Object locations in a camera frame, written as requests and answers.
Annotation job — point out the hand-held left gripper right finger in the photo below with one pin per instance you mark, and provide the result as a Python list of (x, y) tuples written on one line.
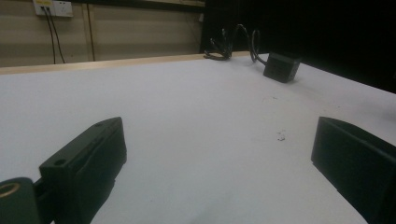
[(355, 161)]

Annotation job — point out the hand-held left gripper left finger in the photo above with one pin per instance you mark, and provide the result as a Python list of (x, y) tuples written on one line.
[(84, 168)]

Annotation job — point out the black box device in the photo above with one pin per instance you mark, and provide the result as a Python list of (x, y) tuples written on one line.
[(281, 67)]

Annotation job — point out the white wall socket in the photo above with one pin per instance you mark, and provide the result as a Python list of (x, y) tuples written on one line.
[(53, 7)]

